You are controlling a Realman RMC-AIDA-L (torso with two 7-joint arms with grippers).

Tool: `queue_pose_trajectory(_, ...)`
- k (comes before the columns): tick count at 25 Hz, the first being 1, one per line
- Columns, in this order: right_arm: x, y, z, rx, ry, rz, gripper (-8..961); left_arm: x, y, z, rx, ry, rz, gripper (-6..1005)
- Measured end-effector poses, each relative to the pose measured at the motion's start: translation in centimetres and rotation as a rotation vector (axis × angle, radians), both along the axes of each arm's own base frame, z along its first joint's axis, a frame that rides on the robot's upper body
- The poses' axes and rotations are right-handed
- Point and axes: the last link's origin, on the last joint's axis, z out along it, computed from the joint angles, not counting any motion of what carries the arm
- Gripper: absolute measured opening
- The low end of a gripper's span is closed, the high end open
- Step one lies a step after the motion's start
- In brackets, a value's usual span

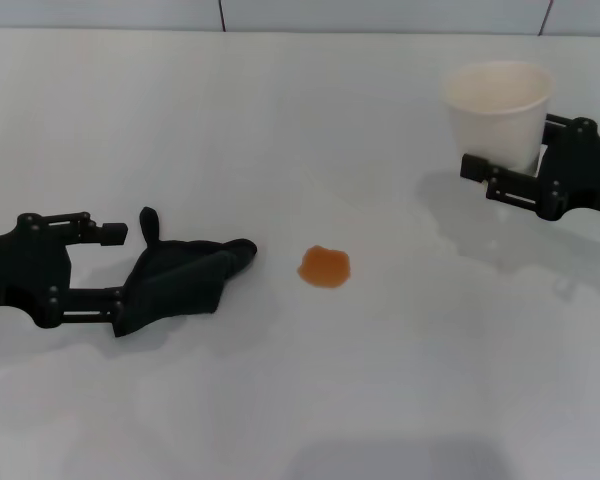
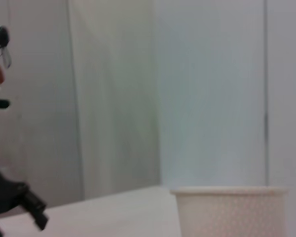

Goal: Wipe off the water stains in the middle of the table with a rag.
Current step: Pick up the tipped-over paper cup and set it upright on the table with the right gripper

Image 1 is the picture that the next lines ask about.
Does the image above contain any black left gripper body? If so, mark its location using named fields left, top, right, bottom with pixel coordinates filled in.
left=0, top=212, right=74, bottom=330

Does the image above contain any orange liquid stain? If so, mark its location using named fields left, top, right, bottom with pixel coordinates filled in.
left=296, top=244, right=353, bottom=290

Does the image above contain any dark cloth rag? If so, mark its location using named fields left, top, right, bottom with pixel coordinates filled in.
left=110, top=206, right=259, bottom=339

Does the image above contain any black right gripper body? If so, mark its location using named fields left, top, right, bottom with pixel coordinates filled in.
left=538, top=118, right=600, bottom=222

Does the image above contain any white paper cup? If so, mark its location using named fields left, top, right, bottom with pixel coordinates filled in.
left=440, top=60, right=555, bottom=178

